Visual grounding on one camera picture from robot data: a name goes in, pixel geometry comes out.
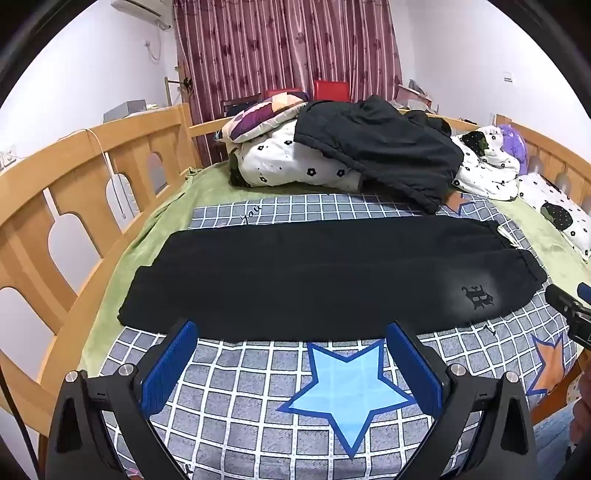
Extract white air conditioner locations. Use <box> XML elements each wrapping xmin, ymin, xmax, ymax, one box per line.
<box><xmin>112</xmin><ymin>0</ymin><xmax>176</xmax><ymax>31</ymax></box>

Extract green blanket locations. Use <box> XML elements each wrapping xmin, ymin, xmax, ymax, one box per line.
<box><xmin>82</xmin><ymin>167</ymin><xmax>591</xmax><ymax>374</ymax></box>

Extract grey box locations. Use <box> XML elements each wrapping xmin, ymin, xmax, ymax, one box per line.
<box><xmin>102</xmin><ymin>99</ymin><xmax>148</xmax><ymax>123</ymax></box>

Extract checkered star bedsheet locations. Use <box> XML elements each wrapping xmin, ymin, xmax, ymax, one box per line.
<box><xmin>83</xmin><ymin>193</ymin><xmax>580</xmax><ymax>480</ymax></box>

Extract wooden bed frame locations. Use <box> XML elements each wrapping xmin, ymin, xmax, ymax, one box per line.
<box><xmin>0</xmin><ymin>102</ymin><xmax>591</xmax><ymax>439</ymax></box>

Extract white printed blanket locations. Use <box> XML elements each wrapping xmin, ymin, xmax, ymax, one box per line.
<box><xmin>450</xmin><ymin>126</ymin><xmax>522</xmax><ymax>201</ymax></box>

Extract purple plush toy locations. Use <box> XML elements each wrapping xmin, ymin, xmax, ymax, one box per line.
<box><xmin>496</xmin><ymin>124</ymin><xmax>529</xmax><ymax>175</ymax></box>

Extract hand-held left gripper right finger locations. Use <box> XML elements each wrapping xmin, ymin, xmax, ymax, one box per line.
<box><xmin>387</xmin><ymin>320</ymin><xmax>539</xmax><ymax>480</ymax></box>

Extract pink box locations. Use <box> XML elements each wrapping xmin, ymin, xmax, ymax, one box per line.
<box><xmin>397</xmin><ymin>79</ymin><xmax>439</xmax><ymax>114</ymax></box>

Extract dark chair back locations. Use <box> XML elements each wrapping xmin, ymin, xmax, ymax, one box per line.
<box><xmin>222</xmin><ymin>95</ymin><xmax>262</xmax><ymax>117</ymax></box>

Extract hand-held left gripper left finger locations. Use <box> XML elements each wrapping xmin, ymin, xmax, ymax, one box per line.
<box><xmin>46</xmin><ymin>318</ymin><xmax>199</xmax><ymax>480</ymax></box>

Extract black jacket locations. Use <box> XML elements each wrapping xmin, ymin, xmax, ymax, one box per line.
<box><xmin>294</xmin><ymin>95</ymin><xmax>465</xmax><ymax>215</ymax></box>

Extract maroon striped curtain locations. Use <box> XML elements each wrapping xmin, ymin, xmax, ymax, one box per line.
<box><xmin>172</xmin><ymin>0</ymin><xmax>403</xmax><ymax>125</ymax></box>

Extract white charging cable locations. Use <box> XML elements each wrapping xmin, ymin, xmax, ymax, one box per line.
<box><xmin>60</xmin><ymin>128</ymin><xmax>129</xmax><ymax>220</ymax></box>

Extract white floral quilt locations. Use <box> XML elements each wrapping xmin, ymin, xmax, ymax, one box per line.
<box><xmin>229</xmin><ymin>122</ymin><xmax>365</xmax><ymax>190</ymax></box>

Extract white printed pillow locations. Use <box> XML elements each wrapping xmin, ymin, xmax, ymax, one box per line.
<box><xmin>517</xmin><ymin>173</ymin><xmax>591</xmax><ymax>260</ymax></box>

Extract black pants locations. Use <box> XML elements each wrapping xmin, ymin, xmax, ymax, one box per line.
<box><xmin>117</xmin><ymin>217</ymin><xmax>549</xmax><ymax>343</ymax></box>

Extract wooden coat rack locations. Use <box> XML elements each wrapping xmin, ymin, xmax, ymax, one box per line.
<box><xmin>164</xmin><ymin>60</ymin><xmax>195</xmax><ymax>108</ymax></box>

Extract black cable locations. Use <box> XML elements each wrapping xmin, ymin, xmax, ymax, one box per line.
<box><xmin>0</xmin><ymin>364</ymin><xmax>33</xmax><ymax>480</ymax></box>

